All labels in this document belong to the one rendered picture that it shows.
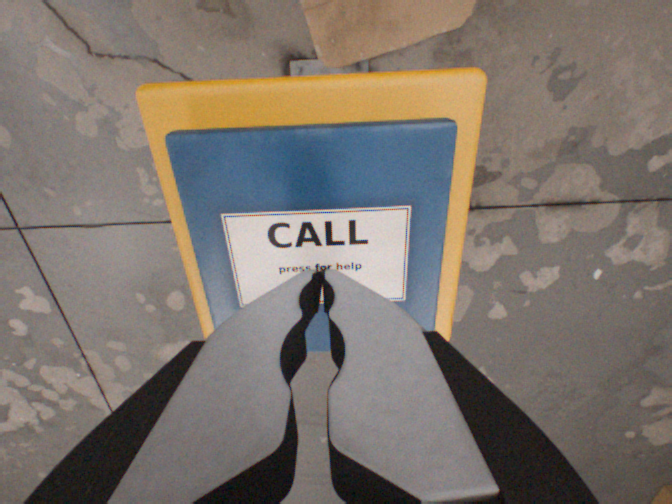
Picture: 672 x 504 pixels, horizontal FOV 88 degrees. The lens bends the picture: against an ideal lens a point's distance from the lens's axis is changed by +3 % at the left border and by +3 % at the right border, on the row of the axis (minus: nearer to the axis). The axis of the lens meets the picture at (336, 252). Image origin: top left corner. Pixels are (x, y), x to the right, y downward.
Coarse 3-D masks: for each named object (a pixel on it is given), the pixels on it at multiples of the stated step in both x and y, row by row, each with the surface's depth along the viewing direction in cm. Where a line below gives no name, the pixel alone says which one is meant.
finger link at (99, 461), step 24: (192, 360) 8; (144, 384) 8; (168, 384) 8; (120, 408) 7; (144, 408) 7; (96, 432) 7; (120, 432) 7; (144, 432) 7; (72, 456) 6; (96, 456) 6; (120, 456) 6; (48, 480) 6; (72, 480) 6; (96, 480) 6; (120, 480) 6
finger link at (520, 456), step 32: (448, 352) 8; (448, 384) 7; (480, 384) 7; (480, 416) 7; (512, 416) 7; (480, 448) 6; (512, 448) 6; (544, 448) 6; (512, 480) 6; (544, 480) 6; (576, 480) 5
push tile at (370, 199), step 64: (256, 128) 12; (320, 128) 11; (384, 128) 11; (448, 128) 11; (192, 192) 12; (256, 192) 12; (320, 192) 12; (384, 192) 12; (448, 192) 12; (256, 256) 13; (320, 256) 13; (384, 256) 13; (320, 320) 15
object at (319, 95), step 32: (320, 64) 95; (352, 64) 95; (160, 96) 12; (192, 96) 12; (224, 96) 12; (256, 96) 12; (288, 96) 12; (320, 96) 12; (352, 96) 12; (384, 96) 12; (416, 96) 12; (448, 96) 12; (480, 96) 13; (160, 128) 13; (192, 128) 13; (160, 160) 13; (448, 224) 15; (192, 256) 15; (448, 256) 15; (192, 288) 16; (448, 288) 16; (448, 320) 17
